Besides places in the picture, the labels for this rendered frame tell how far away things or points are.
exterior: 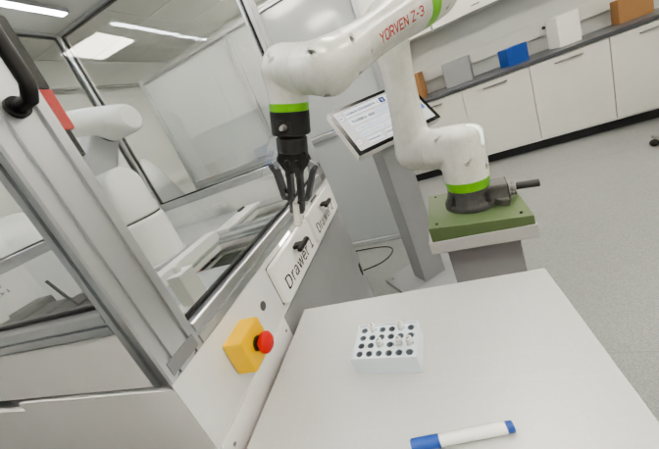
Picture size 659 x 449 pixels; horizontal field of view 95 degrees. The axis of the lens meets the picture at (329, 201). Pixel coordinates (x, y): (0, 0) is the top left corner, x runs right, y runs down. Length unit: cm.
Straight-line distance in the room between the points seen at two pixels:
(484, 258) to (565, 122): 297
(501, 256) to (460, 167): 29
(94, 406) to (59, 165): 43
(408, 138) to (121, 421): 95
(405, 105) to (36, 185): 86
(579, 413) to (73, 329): 72
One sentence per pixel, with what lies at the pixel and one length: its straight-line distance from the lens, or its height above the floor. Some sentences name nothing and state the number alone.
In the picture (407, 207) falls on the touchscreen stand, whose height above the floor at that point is 55.
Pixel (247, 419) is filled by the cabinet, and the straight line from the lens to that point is 72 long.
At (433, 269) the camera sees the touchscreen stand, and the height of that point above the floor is 9.
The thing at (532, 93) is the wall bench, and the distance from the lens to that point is 375.
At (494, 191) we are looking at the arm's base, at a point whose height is 83.
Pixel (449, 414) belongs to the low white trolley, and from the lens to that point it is 57.
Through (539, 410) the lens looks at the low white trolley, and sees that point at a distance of 57.
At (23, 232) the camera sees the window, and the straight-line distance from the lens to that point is 60.
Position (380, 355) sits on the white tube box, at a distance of 64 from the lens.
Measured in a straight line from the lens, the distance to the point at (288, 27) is 254.
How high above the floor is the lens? 123
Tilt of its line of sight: 16 degrees down
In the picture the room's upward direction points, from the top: 22 degrees counter-clockwise
